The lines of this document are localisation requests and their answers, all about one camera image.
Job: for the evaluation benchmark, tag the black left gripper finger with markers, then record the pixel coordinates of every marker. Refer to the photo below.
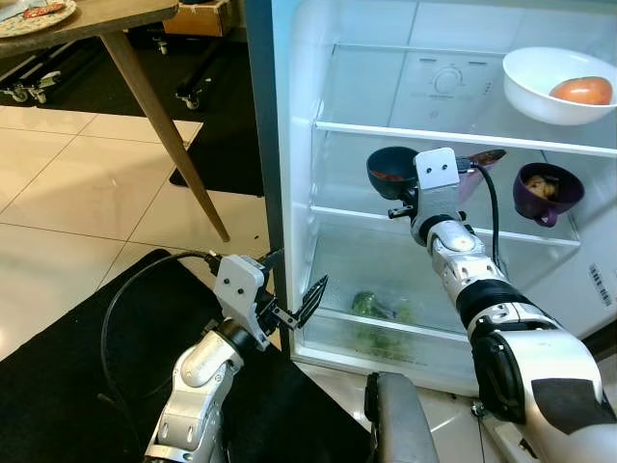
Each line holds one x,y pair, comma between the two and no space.
313,301
272,261

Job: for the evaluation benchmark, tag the dark blue bowl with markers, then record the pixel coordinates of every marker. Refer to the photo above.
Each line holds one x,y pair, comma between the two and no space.
386,174

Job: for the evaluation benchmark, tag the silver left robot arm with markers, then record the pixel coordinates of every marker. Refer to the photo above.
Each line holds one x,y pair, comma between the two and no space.
198,386

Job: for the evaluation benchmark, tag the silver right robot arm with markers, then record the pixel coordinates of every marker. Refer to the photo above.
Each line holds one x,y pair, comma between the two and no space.
540,367

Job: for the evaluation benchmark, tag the clear fridge crisper drawer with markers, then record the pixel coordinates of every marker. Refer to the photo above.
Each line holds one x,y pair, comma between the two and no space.
337,280

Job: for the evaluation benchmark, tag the glass fridge shelf white trim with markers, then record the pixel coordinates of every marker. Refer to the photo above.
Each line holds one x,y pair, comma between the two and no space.
434,136
357,212

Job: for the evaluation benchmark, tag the white open fridge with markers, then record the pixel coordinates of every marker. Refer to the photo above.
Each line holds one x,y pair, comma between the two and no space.
366,96

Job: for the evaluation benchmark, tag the white fridge thermostat dial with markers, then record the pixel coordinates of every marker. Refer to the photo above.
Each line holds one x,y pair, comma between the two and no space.
447,80

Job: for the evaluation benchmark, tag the pale pink bowl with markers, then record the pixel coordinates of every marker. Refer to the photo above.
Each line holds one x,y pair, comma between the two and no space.
468,185

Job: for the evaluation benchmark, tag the black floor mat under stands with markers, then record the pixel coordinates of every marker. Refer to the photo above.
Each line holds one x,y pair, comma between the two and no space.
231,159

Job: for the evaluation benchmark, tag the pale food in cup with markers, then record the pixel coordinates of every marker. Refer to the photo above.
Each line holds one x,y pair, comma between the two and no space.
543,186

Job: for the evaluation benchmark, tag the grey robot leg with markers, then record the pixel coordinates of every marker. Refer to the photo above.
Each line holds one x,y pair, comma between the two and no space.
405,424

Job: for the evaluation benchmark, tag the purple cup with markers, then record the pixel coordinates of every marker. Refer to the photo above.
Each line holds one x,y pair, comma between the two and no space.
564,204

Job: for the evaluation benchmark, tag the large white bowl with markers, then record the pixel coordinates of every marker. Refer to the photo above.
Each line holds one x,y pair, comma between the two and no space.
530,87

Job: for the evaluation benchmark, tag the black wheeled light stand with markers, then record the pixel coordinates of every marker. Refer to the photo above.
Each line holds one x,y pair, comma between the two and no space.
198,85
29,77

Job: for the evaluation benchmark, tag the orange round fruit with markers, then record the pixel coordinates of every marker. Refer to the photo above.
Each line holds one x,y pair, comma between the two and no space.
581,91

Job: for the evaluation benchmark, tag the large black floor mat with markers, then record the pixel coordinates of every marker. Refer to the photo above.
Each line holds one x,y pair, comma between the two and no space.
58,386

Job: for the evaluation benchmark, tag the light wooden dining table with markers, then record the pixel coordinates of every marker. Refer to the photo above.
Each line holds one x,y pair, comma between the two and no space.
106,17

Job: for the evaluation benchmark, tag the floral oval plate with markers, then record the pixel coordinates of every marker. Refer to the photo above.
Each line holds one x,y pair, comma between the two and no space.
53,23

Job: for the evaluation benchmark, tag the red snack packet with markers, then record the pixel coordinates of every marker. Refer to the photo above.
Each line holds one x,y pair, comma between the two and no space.
43,11

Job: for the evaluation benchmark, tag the white paper packet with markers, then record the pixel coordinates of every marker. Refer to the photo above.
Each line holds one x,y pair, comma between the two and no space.
8,8

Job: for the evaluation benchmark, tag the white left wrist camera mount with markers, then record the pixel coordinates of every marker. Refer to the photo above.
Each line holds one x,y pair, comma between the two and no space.
238,285

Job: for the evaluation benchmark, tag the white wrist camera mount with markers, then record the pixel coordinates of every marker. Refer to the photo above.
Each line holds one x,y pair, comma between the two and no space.
238,285
436,174

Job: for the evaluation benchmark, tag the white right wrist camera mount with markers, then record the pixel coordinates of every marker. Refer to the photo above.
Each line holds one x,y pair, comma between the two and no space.
436,174

